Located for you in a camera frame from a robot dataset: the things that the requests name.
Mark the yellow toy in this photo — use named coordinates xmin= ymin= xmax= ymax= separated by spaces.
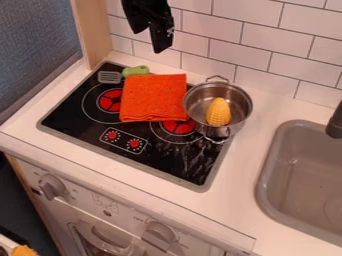
xmin=9 ymin=244 xmax=41 ymax=256

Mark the toy stove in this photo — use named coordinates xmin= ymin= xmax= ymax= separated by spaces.
xmin=36 ymin=60 xmax=236 ymax=194

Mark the toy sink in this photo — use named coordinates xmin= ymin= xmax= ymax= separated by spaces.
xmin=253 ymin=119 xmax=342 ymax=248

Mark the yellow toy corn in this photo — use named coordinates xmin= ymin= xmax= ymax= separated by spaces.
xmin=204 ymin=96 xmax=233 ymax=128

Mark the silver pot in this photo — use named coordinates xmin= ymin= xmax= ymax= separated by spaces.
xmin=181 ymin=74 xmax=254 ymax=145

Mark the green handled grey spatula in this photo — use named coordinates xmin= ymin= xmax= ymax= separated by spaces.
xmin=96 ymin=64 xmax=153 ymax=85

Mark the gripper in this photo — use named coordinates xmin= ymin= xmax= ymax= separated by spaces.
xmin=120 ymin=0 xmax=177 ymax=55

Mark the tap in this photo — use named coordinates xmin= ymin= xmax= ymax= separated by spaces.
xmin=324 ymin=99 xmax=342 ymax=140

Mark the orange cloth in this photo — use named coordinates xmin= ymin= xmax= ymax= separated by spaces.
xmin=117 ymin=73 xmax=190 ymax=123

